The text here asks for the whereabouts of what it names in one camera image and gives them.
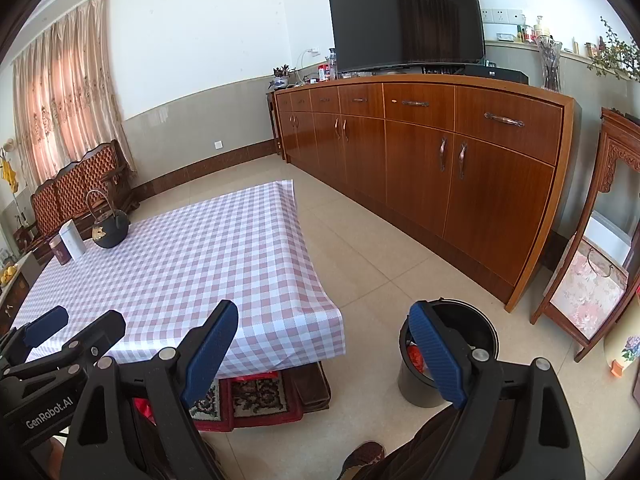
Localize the glass vase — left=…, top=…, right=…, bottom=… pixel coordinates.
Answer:
left=537, top=35, right=563, bottom=92

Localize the white plug with cable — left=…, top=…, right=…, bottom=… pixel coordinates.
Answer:
left=297, top=47, right=321, bottom=81

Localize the double white wall socket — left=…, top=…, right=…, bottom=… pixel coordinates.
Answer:
left=482, top=8, right=523, bottom=23

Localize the wooden sideboard cabinet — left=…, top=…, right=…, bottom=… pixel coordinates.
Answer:
left=272, top=74, right=576, bottom=313

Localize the black television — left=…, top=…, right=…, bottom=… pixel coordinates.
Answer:
left=329, top=0, right=487, bottom=75

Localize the red plastic bag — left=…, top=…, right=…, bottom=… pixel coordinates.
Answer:
left=406, top=341, right=427, bottom=377

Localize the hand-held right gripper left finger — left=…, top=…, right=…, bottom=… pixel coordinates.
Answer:
left=60, top=300, right=240, bottom=480

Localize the pink checked tablecloth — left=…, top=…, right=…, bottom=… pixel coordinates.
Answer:
left=10, top=180, right=347, bottom=378

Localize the black trash can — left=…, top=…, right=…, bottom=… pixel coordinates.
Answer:
left=398, top=297, right=500, bottom=408

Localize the carved wooden chair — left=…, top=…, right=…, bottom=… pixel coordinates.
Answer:
left=530, top=107, right=640, bottom=363

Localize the yellow hanging bag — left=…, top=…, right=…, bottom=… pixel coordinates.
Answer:
left=0, top=157, right=18, bottom=193

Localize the wooden sofa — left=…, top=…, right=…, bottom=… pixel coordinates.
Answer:
left=30, top=140, right=138, bottom=256

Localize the pink embroidered curtain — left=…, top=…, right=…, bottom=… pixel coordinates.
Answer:
left=12, top=0, right=136, bottom=191

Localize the black set-top box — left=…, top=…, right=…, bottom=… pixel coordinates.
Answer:
left=465, top=64, right=529, bottom=85

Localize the row of small bottles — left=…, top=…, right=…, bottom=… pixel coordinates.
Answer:
left=515, top=12, right=551, bottom=43

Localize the patterned red rug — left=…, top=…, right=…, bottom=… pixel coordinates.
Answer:
left=190, top=367, right=306, bottom=433

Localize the person's right leg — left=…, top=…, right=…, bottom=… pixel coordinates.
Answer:
left=380, top=402, right=471, bottom=480

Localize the white tall tin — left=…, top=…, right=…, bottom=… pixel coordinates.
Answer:
left=58, top=220, right=86, bottom=261

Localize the low wooden cabinet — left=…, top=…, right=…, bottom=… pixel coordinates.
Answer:
left=0, top=255, right=41, bottom=321

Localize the person's right shoe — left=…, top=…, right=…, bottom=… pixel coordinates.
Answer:
left=340, top=441, right=387, bottom=480

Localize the leafy plant branch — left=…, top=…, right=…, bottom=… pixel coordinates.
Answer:
left=587, top=17, right=640, bottom=81

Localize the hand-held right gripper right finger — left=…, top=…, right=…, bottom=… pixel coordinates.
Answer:
left=407, top=301, right=586, bottom=480

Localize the black cast iron teapot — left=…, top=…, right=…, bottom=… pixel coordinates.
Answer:
left=86, top=189, right=131, bottom=249

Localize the dark wooden table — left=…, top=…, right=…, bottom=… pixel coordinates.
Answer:
left=290, top=360, right=332, bottom=413

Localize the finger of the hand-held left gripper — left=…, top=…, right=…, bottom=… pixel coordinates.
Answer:
left=65, top=310, right=127, bottom=363
left=0, top=305, right=70, bottom=353

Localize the dark red tin can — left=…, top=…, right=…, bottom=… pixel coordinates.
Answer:
left=48, top=238, right=71, bottom=267

